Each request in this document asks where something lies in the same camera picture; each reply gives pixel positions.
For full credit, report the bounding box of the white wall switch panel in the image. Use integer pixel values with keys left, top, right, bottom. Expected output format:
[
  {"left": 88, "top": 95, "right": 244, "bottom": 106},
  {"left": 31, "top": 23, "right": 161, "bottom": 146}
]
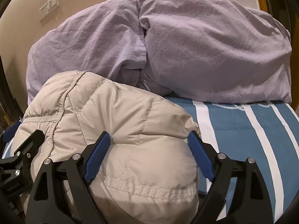
[{"left": 39, "top": 0, "right": 60, "bottom": 21}]

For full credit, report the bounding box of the lavender pillow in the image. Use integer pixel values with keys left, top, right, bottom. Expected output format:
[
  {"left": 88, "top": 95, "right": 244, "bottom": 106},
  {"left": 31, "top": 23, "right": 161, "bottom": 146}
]
[
  {"left": 26, "top": 0, "right": 147, "bottom": 103},
  {"left": 139, "top": 0, "right": 292, "bottom": 104}
]

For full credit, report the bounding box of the lavender pillow right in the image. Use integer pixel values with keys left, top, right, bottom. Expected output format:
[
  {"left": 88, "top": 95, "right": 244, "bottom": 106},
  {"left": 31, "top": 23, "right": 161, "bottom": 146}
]
[{"left": 139, "top": 0, "right": 292, "bottom": 104}]

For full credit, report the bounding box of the lavender pillow left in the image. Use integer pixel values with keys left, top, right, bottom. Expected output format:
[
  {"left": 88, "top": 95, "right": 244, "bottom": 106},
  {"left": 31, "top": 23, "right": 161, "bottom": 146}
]
[{"left": 26, "top": 0, "right": 147, "bottom": 103}]

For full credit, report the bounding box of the beige puffer jacket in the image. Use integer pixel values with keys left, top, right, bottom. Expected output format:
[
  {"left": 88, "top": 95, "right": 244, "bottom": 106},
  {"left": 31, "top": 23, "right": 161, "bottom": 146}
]
[{"left": 11, "top": 71, "right": 199, "bottom": 223}]

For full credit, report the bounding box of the blue white striped bedsheet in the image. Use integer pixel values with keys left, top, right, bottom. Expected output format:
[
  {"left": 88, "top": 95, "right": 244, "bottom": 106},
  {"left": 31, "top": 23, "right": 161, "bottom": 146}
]
[{"left": 2, "top": 96, "right": 299, "bottom": 224}]

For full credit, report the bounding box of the wooden framed dark doorway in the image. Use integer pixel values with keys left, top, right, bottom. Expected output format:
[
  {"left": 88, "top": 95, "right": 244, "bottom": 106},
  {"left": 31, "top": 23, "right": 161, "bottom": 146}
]
[{"left": 258, "top": 0, "right": 298, "bottom": 32}]

